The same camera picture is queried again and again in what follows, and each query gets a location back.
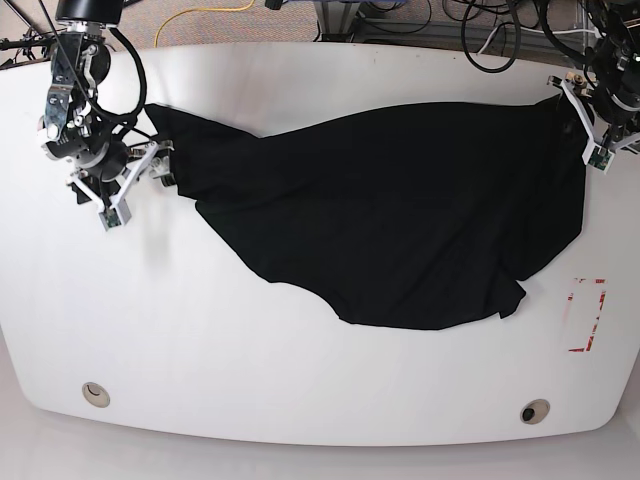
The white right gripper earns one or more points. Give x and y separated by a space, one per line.
107 181

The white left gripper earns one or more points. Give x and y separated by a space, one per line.
579 92

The black T-shirt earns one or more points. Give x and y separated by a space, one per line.
420 216

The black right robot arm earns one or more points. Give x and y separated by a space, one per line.
75 128

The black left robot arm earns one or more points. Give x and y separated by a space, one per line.
610 67

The red tape rectangle marking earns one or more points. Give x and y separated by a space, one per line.
582 314

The left table grommet hole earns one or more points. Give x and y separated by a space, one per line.
96 395

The table grommet hole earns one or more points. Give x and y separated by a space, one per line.
535 411
96 395

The right table grommet hole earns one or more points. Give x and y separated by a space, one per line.
535 411

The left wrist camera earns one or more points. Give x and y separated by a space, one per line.
597 157

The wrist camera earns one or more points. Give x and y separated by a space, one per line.
597 157
115 215

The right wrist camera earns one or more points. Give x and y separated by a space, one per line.
115 215

